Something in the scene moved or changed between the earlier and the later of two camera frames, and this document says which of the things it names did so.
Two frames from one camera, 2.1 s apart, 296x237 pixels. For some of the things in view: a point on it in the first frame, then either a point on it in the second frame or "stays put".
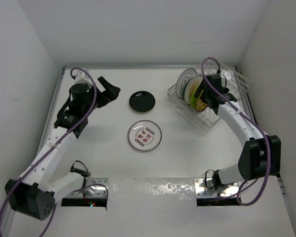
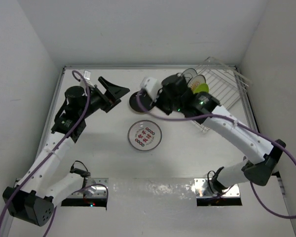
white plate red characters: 144,135 stays put
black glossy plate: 142,101 stays put
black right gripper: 200,90 → 157,102
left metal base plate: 92,191 stays put
